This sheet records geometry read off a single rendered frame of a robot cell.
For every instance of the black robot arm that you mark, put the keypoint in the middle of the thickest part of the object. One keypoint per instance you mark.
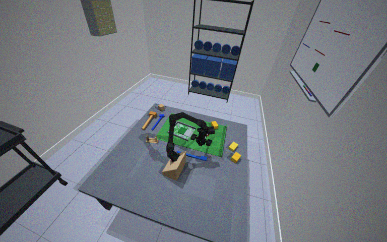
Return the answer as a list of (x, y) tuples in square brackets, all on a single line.
[(203, 131)]

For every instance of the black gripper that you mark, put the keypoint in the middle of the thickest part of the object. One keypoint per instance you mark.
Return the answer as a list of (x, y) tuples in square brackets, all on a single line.
[(201, 139)]

